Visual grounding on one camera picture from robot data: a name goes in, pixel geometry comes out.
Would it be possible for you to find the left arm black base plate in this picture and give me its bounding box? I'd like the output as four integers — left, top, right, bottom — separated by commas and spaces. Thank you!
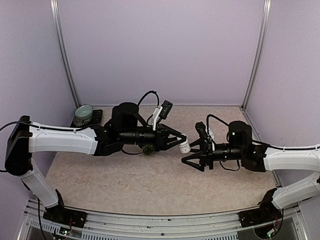
43, 208, 88, 228

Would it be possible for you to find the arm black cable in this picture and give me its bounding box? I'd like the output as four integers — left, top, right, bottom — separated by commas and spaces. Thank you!
137, 90, 161, 118
205, 113, 232, 128

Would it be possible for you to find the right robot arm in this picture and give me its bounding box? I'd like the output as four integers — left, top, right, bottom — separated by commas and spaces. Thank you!
181, 120, 320, 222

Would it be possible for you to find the aluminium front rail frame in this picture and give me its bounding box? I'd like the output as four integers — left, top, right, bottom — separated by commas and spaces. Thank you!
14, 198, 311, 240

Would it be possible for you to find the right aluminium corner post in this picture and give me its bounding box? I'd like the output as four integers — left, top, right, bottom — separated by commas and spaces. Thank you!
241, 0, 272, 112

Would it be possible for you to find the white pill bottle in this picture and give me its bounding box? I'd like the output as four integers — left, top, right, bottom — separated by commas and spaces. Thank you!
178, 139, 191, 154

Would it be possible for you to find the green pill organizer box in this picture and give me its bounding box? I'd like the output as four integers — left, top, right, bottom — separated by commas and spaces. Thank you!
140, 144, 155, 156

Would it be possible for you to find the light green ceramic bowl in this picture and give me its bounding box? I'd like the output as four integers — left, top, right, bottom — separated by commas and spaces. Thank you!
74, 104, 94, 121

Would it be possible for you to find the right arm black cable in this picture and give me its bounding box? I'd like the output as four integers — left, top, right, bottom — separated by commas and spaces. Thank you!
205, 113, 232, 128

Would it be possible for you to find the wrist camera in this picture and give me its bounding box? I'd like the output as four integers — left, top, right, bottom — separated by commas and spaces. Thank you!
147, 100, 173, 131
195, 121, 215, 143

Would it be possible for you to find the black patterned tray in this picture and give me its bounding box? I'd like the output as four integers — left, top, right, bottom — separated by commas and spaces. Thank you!
70, 109, 103, 128

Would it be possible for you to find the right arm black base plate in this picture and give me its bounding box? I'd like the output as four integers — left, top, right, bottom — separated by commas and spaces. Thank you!
238, 208, 283, 228

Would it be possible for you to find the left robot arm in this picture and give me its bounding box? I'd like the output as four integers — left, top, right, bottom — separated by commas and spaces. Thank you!
4, 101, 187, 223

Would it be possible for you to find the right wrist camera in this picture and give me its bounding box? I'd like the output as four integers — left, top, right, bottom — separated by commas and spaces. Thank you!
195, 121, 215, 143

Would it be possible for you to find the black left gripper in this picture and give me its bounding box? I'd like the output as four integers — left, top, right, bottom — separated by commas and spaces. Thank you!
119, 123, 187, 152

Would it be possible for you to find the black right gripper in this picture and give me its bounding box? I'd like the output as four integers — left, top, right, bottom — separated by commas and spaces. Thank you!
181, 137, 245, 172

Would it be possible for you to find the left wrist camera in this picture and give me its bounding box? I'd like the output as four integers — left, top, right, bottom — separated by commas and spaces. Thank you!
147, 100, 173, 131

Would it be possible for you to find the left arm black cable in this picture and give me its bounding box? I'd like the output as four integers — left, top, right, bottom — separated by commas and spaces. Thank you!
137, 90, 161, 118

